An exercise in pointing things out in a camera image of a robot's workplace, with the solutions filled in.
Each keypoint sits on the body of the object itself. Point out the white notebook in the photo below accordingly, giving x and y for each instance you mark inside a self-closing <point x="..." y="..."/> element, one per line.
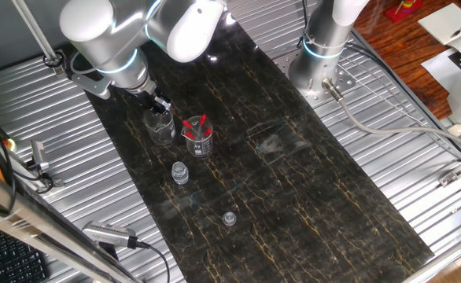
<point x="443" y="21"/>

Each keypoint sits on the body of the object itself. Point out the clear glass beaker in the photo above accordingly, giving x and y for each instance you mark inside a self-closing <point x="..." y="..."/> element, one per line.
<point x="161" y="133"/>

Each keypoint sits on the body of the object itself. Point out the clear glass bottle stopper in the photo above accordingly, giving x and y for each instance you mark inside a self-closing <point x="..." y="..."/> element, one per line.
<point x="229" y="219"/>

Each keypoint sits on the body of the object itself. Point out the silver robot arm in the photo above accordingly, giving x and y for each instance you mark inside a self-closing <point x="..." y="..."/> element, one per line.
<point x="108" y="39"/>

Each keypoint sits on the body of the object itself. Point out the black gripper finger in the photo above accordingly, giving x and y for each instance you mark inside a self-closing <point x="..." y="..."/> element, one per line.
<point x="159" y="110"/>
<point x="152" y="108"/>

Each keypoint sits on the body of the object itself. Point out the red bulb glass dropper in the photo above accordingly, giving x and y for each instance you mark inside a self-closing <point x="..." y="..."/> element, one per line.
<point x="208" y="131"/>
<point x="187" y="124"/>
<point x="190" y="135"/>
<point x="202" y="119"/>

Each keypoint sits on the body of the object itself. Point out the black keyboard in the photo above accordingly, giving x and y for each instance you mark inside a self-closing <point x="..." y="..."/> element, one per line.
<point x="14" y="259"/>

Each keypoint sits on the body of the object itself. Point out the aluminium frame bar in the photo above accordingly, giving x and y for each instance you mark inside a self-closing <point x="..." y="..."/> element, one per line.
<point x="26" y="224"/>

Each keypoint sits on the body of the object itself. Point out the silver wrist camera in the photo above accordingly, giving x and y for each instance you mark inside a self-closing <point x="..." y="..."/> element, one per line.
<point x="163" y="105"/>

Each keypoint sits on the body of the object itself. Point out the black marble pattern mat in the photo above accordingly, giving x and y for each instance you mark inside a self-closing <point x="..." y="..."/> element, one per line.
<point x="293" y="196"/>

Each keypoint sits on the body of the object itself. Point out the white paper black marker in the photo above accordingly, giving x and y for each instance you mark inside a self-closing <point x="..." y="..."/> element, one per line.
<point x="439" y="68"/>

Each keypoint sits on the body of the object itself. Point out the metal camera mount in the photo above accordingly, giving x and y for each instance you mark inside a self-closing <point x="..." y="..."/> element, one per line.
<point x="108" y="251"/>
<point x="41" y="168"/>

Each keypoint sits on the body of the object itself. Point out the glass beaker with droppers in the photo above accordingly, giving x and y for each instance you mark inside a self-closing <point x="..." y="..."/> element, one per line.
<point x="199" y="149"/>

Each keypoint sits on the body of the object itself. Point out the grey metal bracket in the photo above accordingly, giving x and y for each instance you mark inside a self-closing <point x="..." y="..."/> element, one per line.
<point x="93" y="84"/>

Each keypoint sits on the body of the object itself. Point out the red round button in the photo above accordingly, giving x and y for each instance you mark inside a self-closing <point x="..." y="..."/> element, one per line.
<point x="10" y="145"/>

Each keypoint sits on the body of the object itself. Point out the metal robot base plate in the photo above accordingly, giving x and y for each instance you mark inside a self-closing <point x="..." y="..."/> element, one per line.
<point x="346" y="80"/>

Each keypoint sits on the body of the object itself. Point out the silver depth camera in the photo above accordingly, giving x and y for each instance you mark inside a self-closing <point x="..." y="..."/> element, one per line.
<point x="104" y="232"/>
<point x="38" y="153"/>

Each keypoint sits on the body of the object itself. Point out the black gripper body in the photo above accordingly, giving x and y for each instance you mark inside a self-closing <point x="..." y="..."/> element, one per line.
<point x="148" y="97"/>

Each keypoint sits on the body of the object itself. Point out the metal camera pole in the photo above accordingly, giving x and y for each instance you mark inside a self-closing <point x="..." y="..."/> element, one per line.
<point x="35" y="29"/>

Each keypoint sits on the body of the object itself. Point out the small clear glass bottle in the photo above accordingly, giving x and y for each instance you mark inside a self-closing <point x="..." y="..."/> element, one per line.
<point x="180" y="175"/>

